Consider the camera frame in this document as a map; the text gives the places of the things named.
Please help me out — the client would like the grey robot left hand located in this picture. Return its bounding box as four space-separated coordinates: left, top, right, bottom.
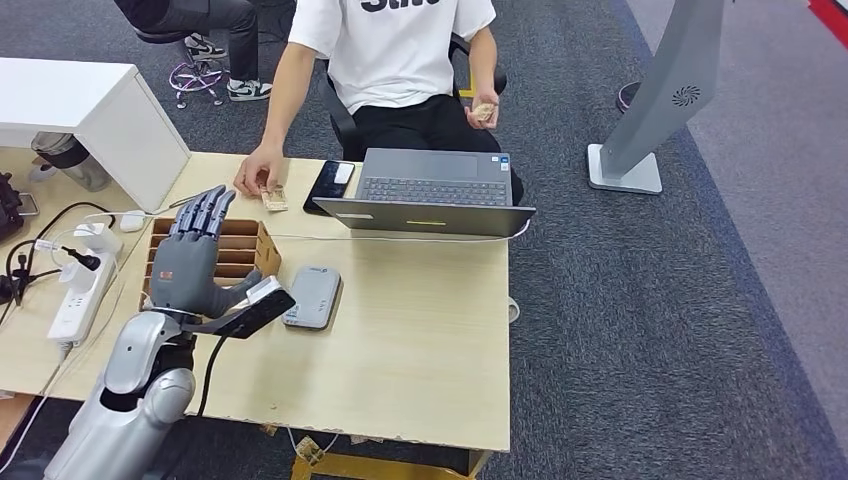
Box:
148 185 266 321

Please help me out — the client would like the person's left hand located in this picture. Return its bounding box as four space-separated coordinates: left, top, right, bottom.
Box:
465 86 501 131

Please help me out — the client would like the person's right hand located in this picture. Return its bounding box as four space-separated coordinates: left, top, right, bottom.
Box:
233 142 287 198

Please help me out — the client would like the grey card reader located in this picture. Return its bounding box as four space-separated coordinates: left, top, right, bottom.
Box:
282 265 343 331

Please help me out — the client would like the person in dark trousers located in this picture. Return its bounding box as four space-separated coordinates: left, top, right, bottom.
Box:
113 0 274 103

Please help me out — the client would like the black smartphone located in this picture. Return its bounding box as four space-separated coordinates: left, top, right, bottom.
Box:
303 160 357 216

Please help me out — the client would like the wooden compartment organiser box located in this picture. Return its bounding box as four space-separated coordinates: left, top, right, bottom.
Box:
139 217 284 313

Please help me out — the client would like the grey laptop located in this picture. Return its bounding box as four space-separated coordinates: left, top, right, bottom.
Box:
311 147 537 238

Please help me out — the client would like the black office chair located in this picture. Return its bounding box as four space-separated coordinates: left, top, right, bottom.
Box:
316 33 509 162

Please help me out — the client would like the white charger block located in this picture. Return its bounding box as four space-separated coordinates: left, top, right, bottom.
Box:
72 223 124 255

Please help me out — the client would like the black power plug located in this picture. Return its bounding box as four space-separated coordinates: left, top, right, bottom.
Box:
61 246 103 272

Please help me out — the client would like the white plug adapter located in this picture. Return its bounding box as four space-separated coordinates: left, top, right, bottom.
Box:
59 261 97 293

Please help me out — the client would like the chrome base stool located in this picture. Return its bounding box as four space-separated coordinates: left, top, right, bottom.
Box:
135 29 227 107

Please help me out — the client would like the white power strip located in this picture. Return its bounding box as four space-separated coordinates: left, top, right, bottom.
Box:
46 251 117 346

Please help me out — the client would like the dark round base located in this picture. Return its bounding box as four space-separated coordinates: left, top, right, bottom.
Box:
616 80 643 114

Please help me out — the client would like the clear plastic jug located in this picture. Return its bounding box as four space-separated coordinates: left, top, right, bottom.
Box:
27 132 113 193

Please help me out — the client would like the grey kiosk stand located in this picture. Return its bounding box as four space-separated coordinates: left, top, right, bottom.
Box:
586 0 727 195

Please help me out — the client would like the black device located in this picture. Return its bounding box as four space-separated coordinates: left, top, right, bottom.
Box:
0 173 40 243

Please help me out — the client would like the white cabinet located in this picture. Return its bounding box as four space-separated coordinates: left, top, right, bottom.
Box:
0 57 192 213

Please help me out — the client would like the small tan tag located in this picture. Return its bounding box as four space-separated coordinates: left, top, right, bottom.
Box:
294 435 325 465

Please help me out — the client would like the dark grey bulky shape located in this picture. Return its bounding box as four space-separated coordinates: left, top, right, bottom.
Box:
0 457 51 480

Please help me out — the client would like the red strip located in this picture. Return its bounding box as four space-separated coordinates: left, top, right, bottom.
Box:
808 0 848 49

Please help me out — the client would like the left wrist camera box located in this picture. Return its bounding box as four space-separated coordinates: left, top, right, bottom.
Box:
192 276 297 340

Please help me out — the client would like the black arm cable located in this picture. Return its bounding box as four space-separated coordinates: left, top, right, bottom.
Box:
196 334 230 419

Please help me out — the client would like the black cable bundle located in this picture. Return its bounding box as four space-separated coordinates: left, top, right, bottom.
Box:
0 201 117 326

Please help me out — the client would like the yellow metal frame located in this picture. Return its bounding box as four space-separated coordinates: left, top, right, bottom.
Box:
290 451 493 480

